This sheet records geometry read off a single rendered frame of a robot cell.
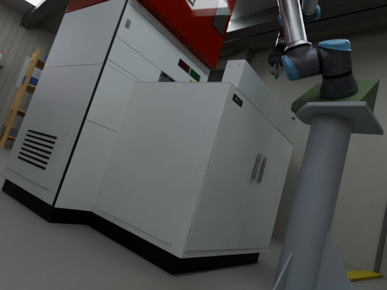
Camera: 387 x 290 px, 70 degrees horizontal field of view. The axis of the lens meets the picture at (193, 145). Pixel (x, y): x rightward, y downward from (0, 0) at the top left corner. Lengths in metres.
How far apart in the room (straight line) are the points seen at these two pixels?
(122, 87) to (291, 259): 1.15
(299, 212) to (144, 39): 1.20
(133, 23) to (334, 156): 1.19
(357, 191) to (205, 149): 2.91
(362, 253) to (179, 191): 2.90
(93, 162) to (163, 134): 0.41
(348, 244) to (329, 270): 2.59
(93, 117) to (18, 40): 6.80
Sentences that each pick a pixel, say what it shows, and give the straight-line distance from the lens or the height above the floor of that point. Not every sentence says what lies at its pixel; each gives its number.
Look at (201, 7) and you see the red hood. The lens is 2.03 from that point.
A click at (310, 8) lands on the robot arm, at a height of 1.41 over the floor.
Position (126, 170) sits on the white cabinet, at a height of 0.34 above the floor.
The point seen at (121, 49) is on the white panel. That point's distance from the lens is 1.57.
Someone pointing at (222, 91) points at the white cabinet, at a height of 0.78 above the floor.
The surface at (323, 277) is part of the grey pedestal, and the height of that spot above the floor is 0.17.
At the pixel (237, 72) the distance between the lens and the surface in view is 1.29.
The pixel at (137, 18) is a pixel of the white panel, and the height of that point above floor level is 1.14.
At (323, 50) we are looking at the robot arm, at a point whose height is 1.03.
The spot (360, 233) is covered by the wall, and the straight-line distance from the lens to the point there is 3.79.
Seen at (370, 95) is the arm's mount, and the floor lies 0.94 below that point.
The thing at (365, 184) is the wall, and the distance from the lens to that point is 3.85.
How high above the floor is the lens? 0.36
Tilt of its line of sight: 8 degrees up
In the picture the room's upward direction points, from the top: 17 degrees clockwise
